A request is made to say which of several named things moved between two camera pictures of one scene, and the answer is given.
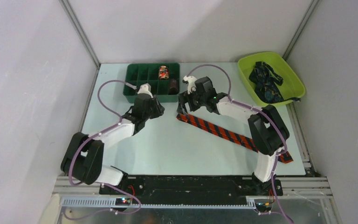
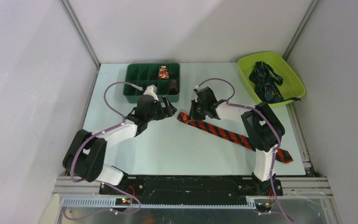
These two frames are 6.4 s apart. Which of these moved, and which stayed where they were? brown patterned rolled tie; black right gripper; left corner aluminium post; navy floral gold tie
Moved: black right gripper
Stayed: navy floral gold tie; left corner aluminium post; brown patterned rolled tie
